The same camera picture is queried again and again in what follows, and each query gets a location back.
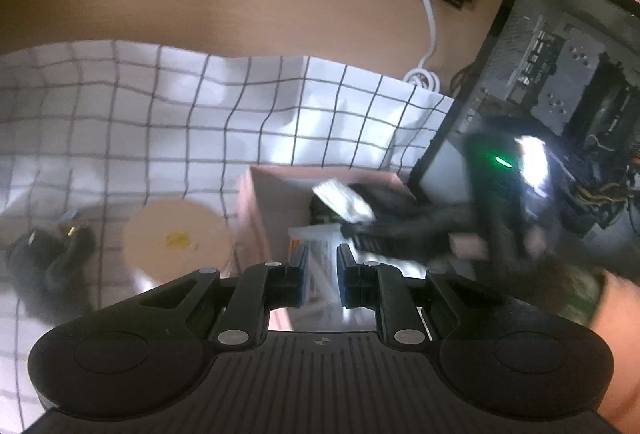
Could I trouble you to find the black plush toy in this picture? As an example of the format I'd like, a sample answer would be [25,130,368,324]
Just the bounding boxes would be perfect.
[5,223,97,316]

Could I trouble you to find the pink box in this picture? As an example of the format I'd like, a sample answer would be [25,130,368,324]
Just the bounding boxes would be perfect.
[236,165,417,331]

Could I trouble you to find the white checked cloth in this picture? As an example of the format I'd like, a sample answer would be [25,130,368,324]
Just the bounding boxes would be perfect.
[0,39,456,434]

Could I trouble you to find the clear plastic packet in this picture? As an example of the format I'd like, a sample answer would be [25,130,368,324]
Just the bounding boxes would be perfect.
[288,223,347,306]

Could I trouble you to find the round beige lid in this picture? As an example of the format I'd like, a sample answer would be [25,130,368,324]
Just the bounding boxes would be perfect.
[123,199,234,287]

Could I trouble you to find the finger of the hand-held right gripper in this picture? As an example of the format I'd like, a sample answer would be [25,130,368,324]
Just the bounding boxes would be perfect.
[350,183,478,227]
[340,218,453,262]

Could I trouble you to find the black cable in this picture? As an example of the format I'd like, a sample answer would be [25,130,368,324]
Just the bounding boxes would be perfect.
[451,66,482,98]

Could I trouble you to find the person's right forearm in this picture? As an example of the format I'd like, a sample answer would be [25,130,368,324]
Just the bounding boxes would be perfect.
[587,274,640,434]

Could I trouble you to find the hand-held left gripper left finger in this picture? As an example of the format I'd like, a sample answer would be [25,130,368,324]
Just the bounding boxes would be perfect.
[137,244,310,347]

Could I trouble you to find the person's right hand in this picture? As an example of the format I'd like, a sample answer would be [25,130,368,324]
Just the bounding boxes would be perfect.
[447,231,495,261]

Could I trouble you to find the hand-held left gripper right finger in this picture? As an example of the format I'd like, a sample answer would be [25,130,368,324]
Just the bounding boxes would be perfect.
[336,243,503,347]

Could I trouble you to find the open black computer case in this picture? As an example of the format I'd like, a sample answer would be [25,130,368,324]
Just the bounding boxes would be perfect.
[407,0,640,257]

